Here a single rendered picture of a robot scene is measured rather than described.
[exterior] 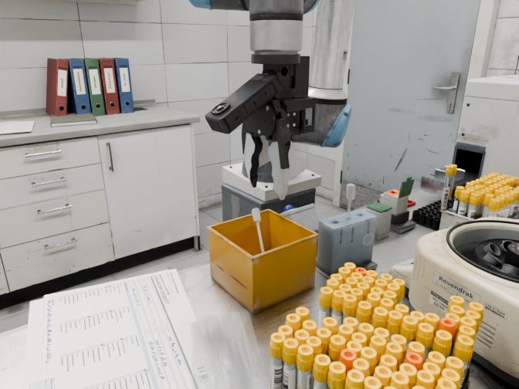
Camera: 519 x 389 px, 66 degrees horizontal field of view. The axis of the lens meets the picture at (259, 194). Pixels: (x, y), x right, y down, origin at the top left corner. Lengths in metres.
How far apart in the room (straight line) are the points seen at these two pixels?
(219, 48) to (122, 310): 2.71
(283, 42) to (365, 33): 2.50
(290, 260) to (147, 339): 0.23
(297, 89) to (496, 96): 0.71
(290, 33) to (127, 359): 0.47
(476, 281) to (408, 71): 2.36
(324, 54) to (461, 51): 1.73
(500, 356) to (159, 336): 0.43
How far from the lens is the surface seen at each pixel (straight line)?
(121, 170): 2.30
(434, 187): 1.14
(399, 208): 0.94
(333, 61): 1.03
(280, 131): 0.57
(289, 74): 0.62
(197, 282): 0.72
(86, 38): 2.82
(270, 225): 0.75
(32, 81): 2.76
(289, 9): 0.58
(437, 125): 2.76
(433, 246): 0.64
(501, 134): 1.23
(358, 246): 0.74
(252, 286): 0.61
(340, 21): 1.03
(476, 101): 1.25
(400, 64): 2.89
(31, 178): 2.20
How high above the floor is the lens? 1.26
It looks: 20 degrees down
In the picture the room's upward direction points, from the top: straight up
